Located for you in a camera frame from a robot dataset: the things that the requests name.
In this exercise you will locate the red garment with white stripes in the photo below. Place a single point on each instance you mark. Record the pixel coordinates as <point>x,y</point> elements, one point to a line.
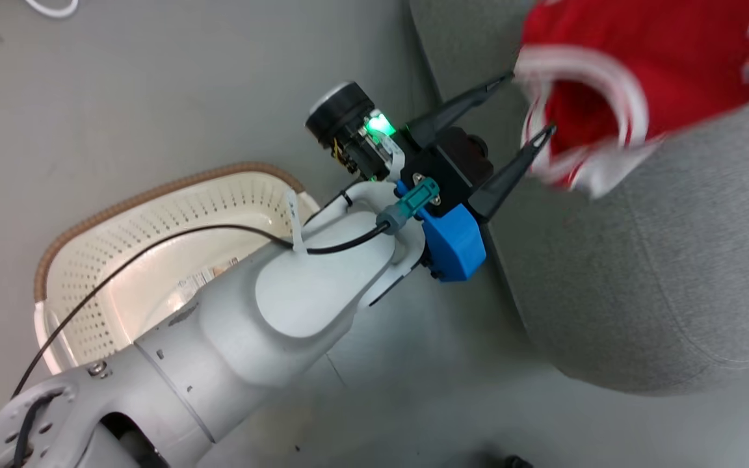
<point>641,39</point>

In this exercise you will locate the grey fabric sofa seat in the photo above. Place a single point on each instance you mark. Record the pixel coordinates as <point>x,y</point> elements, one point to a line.
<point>641,292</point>

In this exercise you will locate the white zip tie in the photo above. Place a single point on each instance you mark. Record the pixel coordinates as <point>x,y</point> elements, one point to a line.
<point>296,224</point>

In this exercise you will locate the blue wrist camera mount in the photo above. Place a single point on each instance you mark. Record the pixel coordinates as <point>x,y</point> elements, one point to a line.
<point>456,250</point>

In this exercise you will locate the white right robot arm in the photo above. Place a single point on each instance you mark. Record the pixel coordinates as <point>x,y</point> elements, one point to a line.
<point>251,325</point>

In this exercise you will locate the beige perforated laundry basket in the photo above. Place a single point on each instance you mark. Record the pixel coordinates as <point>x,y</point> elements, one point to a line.
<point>231,201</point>

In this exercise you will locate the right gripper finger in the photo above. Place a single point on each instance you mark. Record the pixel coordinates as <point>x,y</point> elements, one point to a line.
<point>456,109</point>
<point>508,179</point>

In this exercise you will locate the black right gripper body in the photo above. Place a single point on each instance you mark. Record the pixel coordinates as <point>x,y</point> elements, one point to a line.
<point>449,166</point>

